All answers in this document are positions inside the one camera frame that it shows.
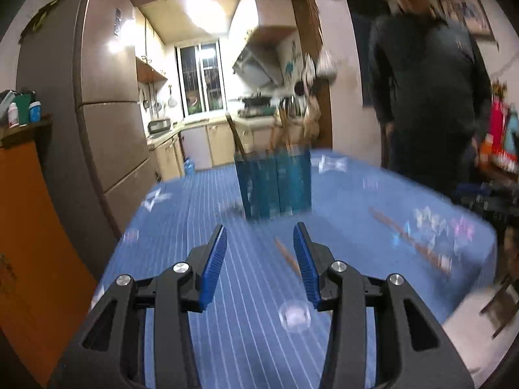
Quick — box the teal perforated utensil holder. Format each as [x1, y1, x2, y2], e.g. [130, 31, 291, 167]
[234, 148, 313, 222]

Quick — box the pale patterned chopstick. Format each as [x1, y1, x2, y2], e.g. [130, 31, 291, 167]
[287, 99, 300, 154]

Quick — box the framed wall picture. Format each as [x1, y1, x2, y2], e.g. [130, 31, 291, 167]
[437, 0, 496, 42]

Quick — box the dark wooden chair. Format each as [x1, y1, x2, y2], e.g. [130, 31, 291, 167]
[478, 271, 519, 339]

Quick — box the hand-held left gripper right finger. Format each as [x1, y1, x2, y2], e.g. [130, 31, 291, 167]
[292, 221, 476, 389]

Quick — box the blue grid star tablecloth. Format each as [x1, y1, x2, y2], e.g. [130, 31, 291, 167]
[89, 150, 500, 389]

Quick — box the grey refrigerator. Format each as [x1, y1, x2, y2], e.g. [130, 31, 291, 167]
[16, 0, 162, 244]

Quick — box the dark brown wooden chopstick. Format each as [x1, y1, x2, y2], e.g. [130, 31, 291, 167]
[274, 237, 303, 279]
[368, 206, 453, 276]

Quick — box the hanging clear plastic bag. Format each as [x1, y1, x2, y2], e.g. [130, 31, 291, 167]
[316, 48, 340, 80]

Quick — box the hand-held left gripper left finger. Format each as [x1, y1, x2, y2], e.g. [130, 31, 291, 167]
[49, 224, 228, 389]

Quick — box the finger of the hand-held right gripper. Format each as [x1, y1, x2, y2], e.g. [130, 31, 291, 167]
[452, 182, 493, 212]

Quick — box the barred kitchen window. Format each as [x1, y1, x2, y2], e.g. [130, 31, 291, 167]
[175, 42, 226, 116]

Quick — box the gas stove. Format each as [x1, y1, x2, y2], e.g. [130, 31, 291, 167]
[238, 95, 277, 118]

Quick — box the steel range hood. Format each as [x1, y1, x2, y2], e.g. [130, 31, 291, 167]
[232, 41, 285, 90]

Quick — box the orange wooden cabinet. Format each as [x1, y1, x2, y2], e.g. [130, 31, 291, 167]
[0, 117, 100, 388]

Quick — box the hanging white cloth bag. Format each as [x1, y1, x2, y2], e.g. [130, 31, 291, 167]
[303, 89, 322, 139]

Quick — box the grey countertop appliance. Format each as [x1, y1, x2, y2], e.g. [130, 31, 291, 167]
[147, 117, 172, 135]

